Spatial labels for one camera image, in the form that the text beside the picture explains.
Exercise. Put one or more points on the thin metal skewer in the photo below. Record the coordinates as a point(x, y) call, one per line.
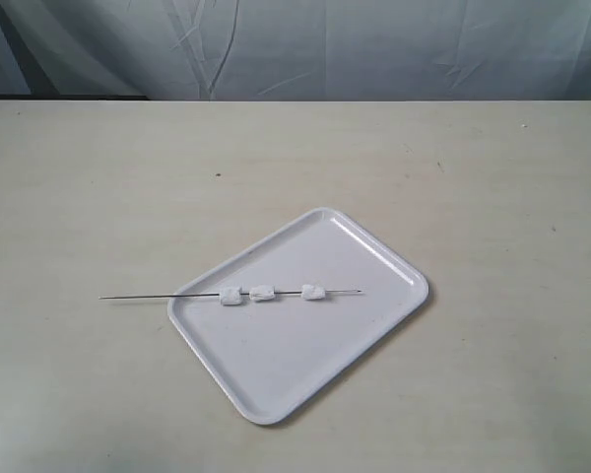
point(215, 295)

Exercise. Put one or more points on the white marshmallow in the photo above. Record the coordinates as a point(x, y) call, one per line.
point(311, 292)
point(231, 296)
point(262, 293)

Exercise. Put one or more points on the white rectangular plastic tray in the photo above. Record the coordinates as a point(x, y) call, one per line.
point(270, 357)

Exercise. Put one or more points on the grey wrinkled backdrop cloth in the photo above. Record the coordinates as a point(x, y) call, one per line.
point(297, 50)

